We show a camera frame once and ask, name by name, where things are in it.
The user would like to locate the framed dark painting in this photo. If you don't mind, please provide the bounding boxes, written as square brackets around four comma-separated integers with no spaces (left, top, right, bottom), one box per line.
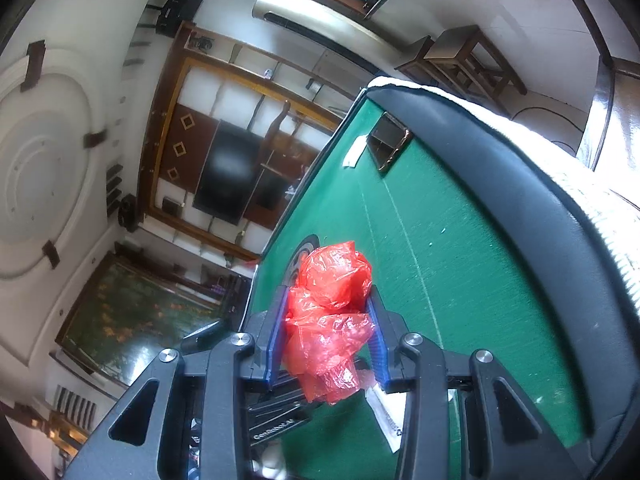
[54,253,224,387]

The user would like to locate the black smartphone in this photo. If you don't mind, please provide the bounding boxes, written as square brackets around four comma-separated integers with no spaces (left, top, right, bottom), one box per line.
[366,112,412,174]

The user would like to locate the black speaker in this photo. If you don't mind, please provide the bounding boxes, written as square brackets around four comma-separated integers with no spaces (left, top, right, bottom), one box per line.
[154,0,204,37]

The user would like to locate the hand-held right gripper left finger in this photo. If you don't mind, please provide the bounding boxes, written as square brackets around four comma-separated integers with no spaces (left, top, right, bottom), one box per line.
[65,285,292,480]

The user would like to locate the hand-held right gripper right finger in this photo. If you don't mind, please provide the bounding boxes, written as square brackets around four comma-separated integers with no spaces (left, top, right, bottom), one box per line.
[366,285,583,480]

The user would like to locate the wooden stool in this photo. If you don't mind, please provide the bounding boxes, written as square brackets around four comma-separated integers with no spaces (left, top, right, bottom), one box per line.
[397,24,528,114]

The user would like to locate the black television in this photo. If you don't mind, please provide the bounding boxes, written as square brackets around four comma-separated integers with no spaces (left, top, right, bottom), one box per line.
[192,119,262,226]

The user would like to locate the black table centre disc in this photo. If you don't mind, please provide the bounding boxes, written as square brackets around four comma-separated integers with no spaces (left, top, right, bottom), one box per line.
[284,233,322,292]

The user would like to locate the wooden chair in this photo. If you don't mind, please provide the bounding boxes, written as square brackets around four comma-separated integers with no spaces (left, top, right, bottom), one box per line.
[256,99,308,196]

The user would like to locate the air vent grille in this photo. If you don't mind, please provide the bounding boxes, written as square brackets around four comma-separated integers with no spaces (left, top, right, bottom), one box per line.
[52,384,99,434]

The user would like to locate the white air conditioner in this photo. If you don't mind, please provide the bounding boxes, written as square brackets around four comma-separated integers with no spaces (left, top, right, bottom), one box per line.
[251,0,374,49]

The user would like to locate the golden ceiling lamp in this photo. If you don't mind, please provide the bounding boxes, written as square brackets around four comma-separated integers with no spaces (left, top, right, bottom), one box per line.
[19,404,92,455]

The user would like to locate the wooden wall unit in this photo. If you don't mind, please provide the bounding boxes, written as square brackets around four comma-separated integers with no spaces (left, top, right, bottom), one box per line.
[136,21,352,262]

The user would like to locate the person's left hand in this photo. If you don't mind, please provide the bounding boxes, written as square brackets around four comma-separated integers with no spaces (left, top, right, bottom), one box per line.
[252,446,288,480]

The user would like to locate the red plastic bag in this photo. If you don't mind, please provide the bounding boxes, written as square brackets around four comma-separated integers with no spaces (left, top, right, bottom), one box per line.
[282,240,375,405]

